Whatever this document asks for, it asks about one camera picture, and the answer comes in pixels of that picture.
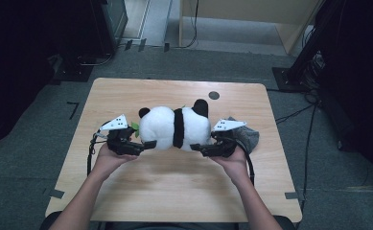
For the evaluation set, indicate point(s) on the person's dark clothing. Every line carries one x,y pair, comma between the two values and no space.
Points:
174,227

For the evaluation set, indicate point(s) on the dark round table grommet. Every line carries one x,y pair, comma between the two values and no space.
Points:
213,95

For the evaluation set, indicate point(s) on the dark cabinet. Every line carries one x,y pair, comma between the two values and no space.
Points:
110,25

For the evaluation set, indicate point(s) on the black metal stand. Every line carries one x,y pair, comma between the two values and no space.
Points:
289,78

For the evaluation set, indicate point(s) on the light wooden cabinet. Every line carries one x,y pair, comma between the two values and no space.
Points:
238,6

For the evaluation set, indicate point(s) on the panda plush toy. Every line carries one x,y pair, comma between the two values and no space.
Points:
158,127

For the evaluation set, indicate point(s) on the grey towel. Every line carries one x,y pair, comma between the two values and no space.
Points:
249,137

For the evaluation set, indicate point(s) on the person's left hand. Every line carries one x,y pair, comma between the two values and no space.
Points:
110,161

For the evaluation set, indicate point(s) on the grey tape strip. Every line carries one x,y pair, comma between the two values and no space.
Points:
57,193
291,195

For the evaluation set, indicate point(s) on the person's right hand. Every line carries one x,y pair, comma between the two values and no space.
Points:
237,166

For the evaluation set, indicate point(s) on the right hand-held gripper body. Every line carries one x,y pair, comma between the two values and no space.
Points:
224,147

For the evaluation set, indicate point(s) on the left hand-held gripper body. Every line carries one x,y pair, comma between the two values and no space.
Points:
123,145

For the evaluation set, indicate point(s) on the dark curtain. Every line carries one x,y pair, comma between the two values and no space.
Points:
14,64
360,80

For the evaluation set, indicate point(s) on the black floor base plate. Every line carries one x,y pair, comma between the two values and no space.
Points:
75,72

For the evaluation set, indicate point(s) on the dark floor tape piece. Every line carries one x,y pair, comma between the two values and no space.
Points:
128,44
166,47
142,44

